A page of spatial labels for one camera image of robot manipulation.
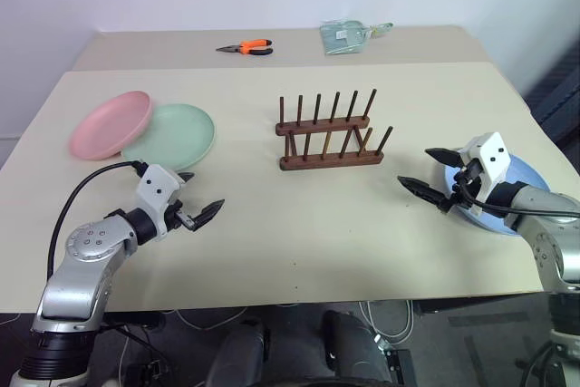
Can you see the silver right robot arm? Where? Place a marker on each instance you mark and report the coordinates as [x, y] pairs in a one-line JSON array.
[[550, 242]]

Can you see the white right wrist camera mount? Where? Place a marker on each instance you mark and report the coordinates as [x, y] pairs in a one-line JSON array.
[[494, 156]]

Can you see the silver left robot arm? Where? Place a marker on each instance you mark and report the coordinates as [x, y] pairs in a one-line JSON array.
[[86, 264]]

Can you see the wooden dish rack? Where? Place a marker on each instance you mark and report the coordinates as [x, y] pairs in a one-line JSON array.
[[331, 142]]

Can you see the green plate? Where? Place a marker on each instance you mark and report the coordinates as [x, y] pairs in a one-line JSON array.
[[179, 135]]

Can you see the black table frame bracket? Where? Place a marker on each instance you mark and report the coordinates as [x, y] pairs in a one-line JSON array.
[[480, 305]]

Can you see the pink plate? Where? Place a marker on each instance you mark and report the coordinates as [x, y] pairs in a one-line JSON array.
[[111, 124]]

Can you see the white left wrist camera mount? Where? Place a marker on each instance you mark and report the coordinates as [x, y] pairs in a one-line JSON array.
[[156, 183]]

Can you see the blue plate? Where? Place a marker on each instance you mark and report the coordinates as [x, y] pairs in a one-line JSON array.
[[528, 174]]

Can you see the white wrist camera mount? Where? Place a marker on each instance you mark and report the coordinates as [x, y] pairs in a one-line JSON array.
[[156, 183], [494, 156]]

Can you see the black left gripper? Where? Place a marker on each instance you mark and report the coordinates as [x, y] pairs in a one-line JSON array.
[[180, 218]]

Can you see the dark rounded robot leg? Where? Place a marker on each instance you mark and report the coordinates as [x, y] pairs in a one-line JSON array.
[[353, 346], [240, 355]]

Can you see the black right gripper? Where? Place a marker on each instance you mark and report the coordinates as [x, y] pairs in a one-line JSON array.
[[466, 178]]

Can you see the dark ribbed panel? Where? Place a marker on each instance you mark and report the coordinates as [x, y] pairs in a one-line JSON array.
[[559, 97]]

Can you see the green packaged cloth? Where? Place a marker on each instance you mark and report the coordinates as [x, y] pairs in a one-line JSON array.
[[344, 37]]

